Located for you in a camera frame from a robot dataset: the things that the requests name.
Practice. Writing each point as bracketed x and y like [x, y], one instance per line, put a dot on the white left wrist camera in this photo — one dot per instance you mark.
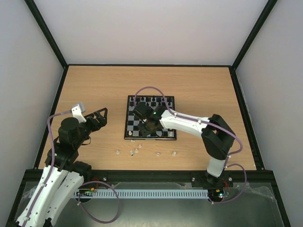
[77, 111]

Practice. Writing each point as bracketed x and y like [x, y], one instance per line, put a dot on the left circuit board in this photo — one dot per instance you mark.
[88, 192]

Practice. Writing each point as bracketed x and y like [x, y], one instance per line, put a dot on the black and silver chessboard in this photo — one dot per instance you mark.
[131, 122]

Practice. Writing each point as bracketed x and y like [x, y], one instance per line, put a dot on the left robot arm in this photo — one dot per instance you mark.
[62, 174]

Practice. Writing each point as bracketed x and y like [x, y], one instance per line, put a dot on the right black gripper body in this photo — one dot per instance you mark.
[142, 129]

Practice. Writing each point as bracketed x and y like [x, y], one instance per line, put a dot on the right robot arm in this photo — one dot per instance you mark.
[219, 140]

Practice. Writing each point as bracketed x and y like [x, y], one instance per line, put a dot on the green circuit board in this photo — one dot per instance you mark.
[224, 194]

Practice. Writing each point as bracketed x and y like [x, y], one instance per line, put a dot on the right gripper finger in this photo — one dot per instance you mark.
[144, 130]
[159, 133]

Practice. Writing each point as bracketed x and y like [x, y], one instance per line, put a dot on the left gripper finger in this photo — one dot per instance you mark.
[101, 118]
[99, 113]

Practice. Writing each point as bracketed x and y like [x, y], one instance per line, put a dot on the grey slotted cable duct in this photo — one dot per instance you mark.
[149, 194]

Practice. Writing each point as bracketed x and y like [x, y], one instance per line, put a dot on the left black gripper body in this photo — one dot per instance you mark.
[95, 126]

